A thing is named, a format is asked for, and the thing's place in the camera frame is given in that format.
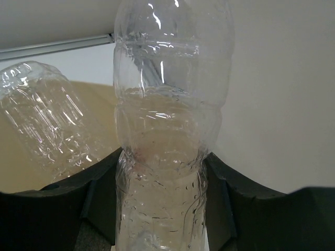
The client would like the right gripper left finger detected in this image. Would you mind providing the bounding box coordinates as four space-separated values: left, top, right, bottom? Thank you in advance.
1 148 122 250

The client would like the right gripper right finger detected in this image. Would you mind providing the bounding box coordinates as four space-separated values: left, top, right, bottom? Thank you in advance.
205 154 334 250

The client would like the clear bottle blue cap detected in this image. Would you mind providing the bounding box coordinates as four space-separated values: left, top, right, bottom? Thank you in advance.
1 61 106 181

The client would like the beige plastic bin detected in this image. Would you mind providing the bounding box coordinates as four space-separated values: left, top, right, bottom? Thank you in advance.
1 81 120 193

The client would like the aluminium frame rail back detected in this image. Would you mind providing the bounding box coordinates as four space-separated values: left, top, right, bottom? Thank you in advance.
1 33 115 61

